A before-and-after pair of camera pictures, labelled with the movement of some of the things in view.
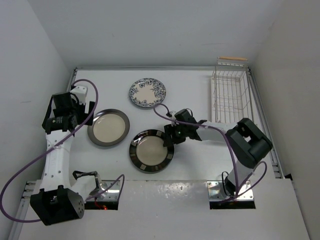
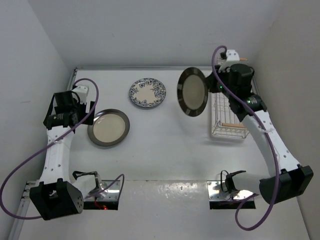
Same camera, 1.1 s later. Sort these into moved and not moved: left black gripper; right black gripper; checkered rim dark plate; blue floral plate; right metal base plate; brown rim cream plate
Moved: right black gripper; checkered rim dark plate
Not moved: brown rim cream plate; left black gripper; blue floral plate; right metal base plate
